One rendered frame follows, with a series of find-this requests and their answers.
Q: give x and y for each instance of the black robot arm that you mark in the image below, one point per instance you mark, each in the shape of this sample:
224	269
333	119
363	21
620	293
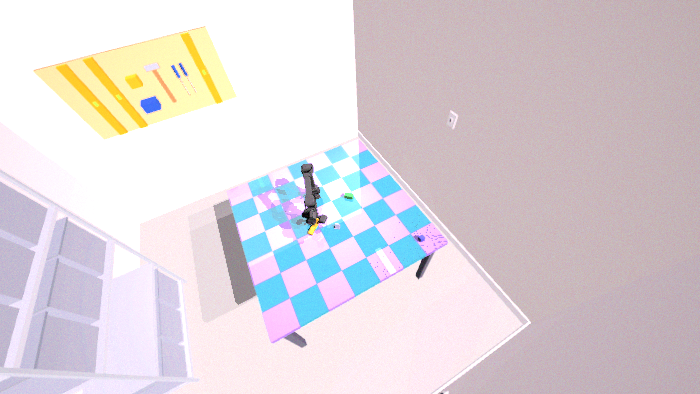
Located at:
312	193

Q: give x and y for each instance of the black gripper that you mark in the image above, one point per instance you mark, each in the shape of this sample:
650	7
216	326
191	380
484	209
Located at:
322	218

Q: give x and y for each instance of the yellow bar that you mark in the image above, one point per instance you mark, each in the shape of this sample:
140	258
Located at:
312	229

